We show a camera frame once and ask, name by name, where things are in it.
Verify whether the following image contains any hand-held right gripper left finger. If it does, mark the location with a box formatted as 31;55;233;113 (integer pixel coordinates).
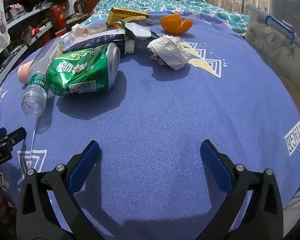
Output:
16;140;108;240

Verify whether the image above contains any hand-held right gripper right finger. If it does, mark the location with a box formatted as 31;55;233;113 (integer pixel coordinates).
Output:
190;139;284;240

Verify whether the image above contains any clear plastic bottle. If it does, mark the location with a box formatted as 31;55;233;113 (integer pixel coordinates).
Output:
21;37;66;118

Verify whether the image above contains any pink plastic cup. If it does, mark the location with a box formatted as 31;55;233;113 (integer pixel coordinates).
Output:
17;60;37;84

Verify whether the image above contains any crushed green drink can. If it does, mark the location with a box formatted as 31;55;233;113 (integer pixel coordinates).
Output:
46;42;121;96

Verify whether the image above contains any white tissue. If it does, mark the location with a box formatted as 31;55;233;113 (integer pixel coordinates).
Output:
71;23;90;39

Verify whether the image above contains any white paper ball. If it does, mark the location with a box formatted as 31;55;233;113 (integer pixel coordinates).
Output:
147;35;190;71

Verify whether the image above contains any blue white drink carton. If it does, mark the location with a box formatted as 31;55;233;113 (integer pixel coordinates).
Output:
63;28;127;54

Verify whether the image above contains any small white plastic bottle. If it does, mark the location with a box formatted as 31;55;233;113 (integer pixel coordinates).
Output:
125;40;135;55

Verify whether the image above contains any white snack wrapper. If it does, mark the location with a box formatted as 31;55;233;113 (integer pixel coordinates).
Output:
120;21;152;40

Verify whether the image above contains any yellow cardboard box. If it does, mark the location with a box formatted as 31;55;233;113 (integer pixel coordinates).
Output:
106;7;150;28

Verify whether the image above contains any blue printed bedsheet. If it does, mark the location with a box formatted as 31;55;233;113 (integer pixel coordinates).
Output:
0;10;300;240

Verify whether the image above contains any grey storage shelf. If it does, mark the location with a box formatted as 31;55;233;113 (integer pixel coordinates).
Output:
0;0;73;98

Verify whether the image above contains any red gift bag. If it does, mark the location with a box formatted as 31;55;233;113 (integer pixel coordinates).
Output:
50;5;68;30

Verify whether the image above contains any teal patterned quilt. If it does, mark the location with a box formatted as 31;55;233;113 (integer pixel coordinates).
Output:
95;0;250;34

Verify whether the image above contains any clear storage box blue handle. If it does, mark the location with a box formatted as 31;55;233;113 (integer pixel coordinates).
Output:
245;4;300;90

